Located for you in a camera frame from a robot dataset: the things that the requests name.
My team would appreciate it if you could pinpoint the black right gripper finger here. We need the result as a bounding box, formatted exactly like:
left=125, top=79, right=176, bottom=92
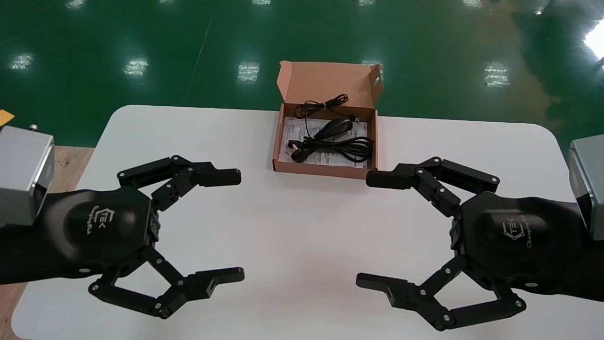
left=356, top=255, right=527, bottom=331
left=366, top=157, right=501, bottom=218

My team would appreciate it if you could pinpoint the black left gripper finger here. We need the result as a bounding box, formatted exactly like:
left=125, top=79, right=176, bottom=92
left=88, top=246, right=245, bottom=319
left=117, top=155, right=242, bottom=212

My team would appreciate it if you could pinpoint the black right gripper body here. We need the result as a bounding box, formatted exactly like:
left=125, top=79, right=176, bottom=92
left=451, top=191, right=604, bottom=300

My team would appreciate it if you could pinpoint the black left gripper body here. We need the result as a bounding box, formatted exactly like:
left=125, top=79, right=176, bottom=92
left=0, top=187, right=161, bottom=284

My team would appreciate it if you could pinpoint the black power cable with plug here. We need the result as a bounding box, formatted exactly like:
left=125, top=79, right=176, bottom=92
left=288, top=136, right=374, bottom=164

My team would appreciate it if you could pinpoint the black mouse with USB cable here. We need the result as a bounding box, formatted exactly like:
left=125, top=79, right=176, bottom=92
left=294, top=93, right=363, bottom=141

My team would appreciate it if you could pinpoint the brown cardboard storage box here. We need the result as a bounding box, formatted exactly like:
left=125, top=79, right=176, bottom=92
left=272, top=60, right=384, bottom=180

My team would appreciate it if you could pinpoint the white printed instruction sheet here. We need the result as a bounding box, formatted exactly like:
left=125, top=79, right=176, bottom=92
left=279, top=117, right=369, bottom=167

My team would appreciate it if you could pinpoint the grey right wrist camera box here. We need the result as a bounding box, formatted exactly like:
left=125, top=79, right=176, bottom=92
left=569, top=135, right=604, bottom=241

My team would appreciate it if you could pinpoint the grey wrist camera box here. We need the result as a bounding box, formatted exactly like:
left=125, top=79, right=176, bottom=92
left=569, top=135, right=604, bottom=241
left=0, top=125, right=55, bottom=227

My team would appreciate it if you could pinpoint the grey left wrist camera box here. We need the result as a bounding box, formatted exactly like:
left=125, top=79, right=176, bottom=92
left=0, top=125, right=55, bottom=227

